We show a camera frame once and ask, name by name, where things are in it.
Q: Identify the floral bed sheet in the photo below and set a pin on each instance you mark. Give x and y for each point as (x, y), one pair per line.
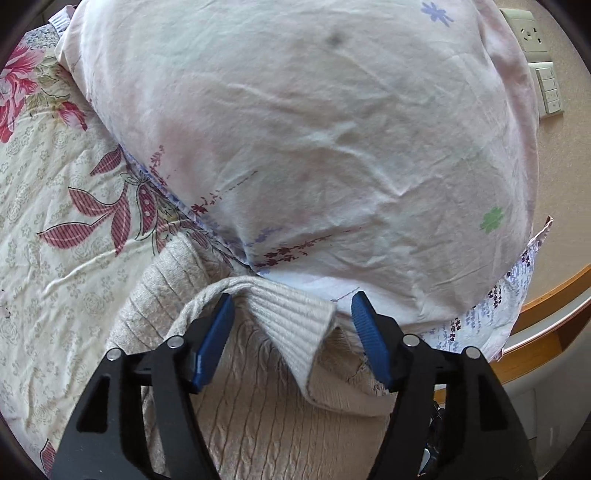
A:
(60, 207)

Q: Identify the white wall switch panel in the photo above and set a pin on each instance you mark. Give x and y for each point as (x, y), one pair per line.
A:
(547, 87)

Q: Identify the white wall socket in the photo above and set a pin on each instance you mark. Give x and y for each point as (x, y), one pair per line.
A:
(526, 32)

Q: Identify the wooden headboard frame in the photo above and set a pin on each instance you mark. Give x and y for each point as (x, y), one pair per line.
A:
(554, 300)

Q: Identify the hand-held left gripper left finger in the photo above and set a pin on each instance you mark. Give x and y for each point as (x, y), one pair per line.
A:
(212, 346)

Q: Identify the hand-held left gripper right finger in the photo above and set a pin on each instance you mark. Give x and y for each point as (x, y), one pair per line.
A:
(371, 341)

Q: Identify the white pillow with lavender print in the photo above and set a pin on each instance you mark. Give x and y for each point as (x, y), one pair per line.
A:
(300, 138)

